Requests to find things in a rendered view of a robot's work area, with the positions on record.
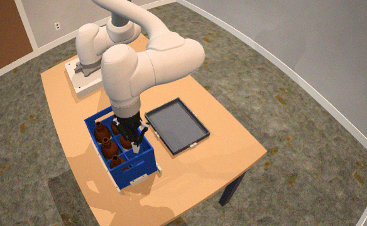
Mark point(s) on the blue plastic crate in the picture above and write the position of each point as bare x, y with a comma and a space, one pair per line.
140, 163

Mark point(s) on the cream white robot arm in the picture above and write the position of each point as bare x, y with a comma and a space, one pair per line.
125, 73

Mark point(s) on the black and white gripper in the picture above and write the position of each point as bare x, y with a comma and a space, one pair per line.
122, 125

